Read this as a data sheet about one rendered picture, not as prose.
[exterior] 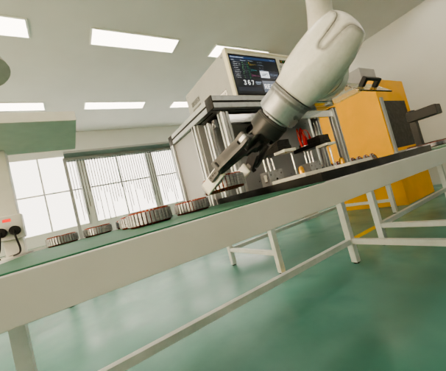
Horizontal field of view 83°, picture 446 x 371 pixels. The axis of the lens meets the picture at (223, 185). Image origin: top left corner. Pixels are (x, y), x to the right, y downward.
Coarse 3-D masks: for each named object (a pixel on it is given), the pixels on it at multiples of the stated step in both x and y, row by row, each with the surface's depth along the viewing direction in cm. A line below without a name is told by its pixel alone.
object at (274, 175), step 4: (264, 172) 97; (268, 172) 94; (272, 172) 96; (276, 172) 96; (280, 172) 98; (268, 176) 95; (272, 176) 95; (276, 176) 96; (280, 176) 97; (264, 180) 97; (268, 180) 95; (272, 180) 95; (264, 184) 97; (268, 184) 96
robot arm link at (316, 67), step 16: (336, 16) 42; (352, 16) 42; (320, 32) 43; (336, 32) 42; (352, 32) 42; (304, 48) 45; (320, 48) 43; (336, 48) 43; (352, 48) 43; (288, 64) 47; (304, 64) 45; (320, 64) 44; (336, 64) 44; (288, 80) 47; (304, 80) 46; (320, 80) 45; (336, 80) 47; (304, 96) 47; (320, 96) 48
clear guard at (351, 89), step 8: (344, 88) 97; (352, 88) 86; (360, 88) 86; (368, 88) 90; (376, 88) 93; (384, 88) 97; (336, 96) 105; (344, 96) 108; (320, 104) 110; (328, 104) 113
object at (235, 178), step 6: (228, 174) 60; (234, 174) 60; (240, 174) 61; (204, 180) 62; (222, 180) 59; (228, 180) 59; (234, 180) 60; (240, 180) 61; (216, 186) 59; (222, 186) 59; (228, 186) 59; (234, 186) 60; (240, 186) 65; (204, 192) 62; (216, 192) 67
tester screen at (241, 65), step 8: (232, 56) 96; (240, 56) 99; (232, 64) 96; (240, 64) 98; (248, 64) 100; (256, 64) 103; (264, 64) 105; (272, 64) 108; (240, 72) 97; (248, 72) 99; (256, 72) 102; (240, 80) 96; (256, 80) 101; (264, 80) 103; (272, 80) 106
